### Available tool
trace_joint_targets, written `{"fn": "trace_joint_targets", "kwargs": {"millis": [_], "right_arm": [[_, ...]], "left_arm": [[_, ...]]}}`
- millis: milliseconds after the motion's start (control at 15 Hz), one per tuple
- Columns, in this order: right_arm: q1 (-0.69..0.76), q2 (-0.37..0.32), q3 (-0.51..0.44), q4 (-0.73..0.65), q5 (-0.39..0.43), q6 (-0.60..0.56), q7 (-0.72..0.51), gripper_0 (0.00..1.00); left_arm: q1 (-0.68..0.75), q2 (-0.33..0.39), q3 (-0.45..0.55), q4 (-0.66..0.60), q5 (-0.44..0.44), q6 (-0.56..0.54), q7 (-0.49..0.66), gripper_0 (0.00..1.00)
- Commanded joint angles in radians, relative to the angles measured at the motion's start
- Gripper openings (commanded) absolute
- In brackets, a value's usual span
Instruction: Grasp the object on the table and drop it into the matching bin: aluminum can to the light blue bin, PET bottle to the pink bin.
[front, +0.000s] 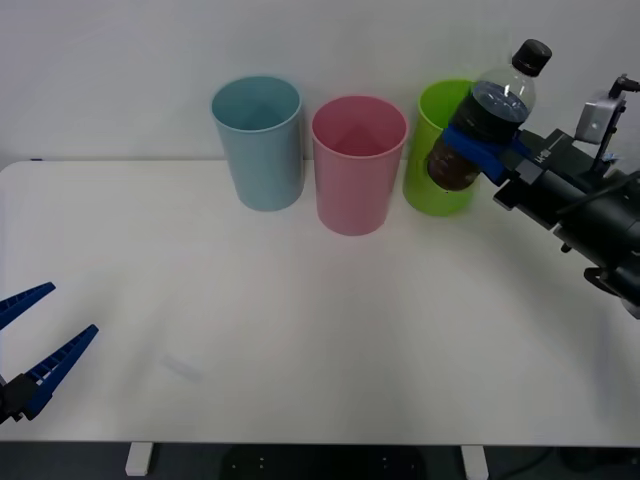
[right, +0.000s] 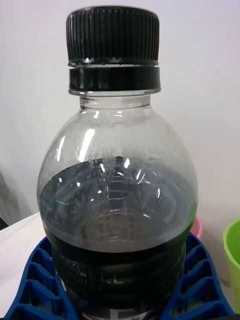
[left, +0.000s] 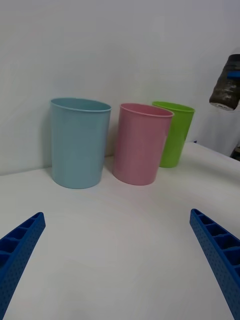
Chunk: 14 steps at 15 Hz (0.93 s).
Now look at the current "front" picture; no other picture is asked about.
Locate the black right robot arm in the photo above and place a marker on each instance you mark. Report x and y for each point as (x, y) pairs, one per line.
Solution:
(610, 235)

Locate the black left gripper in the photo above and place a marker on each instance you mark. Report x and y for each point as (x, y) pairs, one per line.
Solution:
(7, 402)

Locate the pale blue plastic bin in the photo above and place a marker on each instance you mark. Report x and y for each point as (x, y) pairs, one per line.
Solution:
(267, 170)

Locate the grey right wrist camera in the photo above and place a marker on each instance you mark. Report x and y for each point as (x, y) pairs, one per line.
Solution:
(597, 122)

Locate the green plastic bin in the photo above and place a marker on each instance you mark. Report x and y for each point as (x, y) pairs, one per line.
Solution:
(417, 170)

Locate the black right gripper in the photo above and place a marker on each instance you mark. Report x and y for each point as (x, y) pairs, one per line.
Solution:
(545, 170)

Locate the white table leg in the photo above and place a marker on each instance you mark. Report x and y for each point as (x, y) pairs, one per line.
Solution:
(137, 459)
(475, 462)

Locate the pink plastic bin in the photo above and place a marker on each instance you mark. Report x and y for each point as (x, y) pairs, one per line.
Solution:
(352, 195)

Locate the dark drink bottle black cap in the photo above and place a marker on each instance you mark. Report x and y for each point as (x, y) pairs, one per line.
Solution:
(500, 110)

